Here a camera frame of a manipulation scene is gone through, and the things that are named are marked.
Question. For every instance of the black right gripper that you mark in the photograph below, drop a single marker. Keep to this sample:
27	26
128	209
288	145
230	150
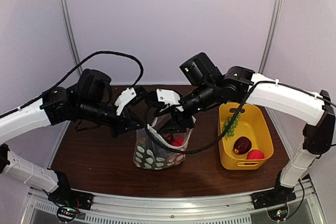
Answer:
177	129

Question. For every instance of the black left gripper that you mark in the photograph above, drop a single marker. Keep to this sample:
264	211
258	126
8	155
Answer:
124	125

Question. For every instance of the red toy cherries bunch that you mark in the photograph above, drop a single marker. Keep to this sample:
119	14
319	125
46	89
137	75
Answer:
174	140

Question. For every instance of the clear polka dot zip bag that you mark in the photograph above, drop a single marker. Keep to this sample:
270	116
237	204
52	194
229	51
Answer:
148	155

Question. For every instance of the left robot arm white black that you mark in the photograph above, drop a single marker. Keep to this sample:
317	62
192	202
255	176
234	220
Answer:
87	100

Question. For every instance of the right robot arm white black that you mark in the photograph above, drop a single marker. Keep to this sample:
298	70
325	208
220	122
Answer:
242	85

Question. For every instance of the green toy grapes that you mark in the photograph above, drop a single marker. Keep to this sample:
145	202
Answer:
231	130

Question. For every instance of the dark red toy beet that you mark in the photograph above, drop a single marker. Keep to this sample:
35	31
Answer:
242	145

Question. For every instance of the yellow plastic basket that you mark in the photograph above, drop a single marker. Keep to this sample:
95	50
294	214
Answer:
252	125

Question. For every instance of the pink toy fruit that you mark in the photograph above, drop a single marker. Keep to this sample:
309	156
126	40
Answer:
255	155

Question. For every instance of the left circuit board with leds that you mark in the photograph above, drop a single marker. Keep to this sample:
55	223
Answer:
65	213

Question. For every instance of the circuit board with leds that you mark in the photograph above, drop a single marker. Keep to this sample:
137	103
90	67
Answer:
278	214
65	213

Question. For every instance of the right circuit board with leds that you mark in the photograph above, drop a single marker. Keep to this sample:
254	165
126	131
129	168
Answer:
278	214

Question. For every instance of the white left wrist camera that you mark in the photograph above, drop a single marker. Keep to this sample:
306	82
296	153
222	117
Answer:
129	96

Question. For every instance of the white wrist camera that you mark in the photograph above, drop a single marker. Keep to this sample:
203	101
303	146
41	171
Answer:
129	96
163	99

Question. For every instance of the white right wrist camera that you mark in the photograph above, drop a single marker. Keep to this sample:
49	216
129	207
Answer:
163	99

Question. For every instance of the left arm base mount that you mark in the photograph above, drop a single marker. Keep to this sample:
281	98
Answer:
72	198

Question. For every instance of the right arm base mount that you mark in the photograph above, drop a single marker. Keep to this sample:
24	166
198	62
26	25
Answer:
277	196

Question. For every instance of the left aluminium frame post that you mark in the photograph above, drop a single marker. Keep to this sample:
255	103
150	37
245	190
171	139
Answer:
69	31

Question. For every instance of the aluminium frame post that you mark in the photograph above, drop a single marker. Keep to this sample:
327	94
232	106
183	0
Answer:
271	34
69	31

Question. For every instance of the right aluminium frame post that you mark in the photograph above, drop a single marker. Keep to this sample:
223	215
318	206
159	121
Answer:
271	34

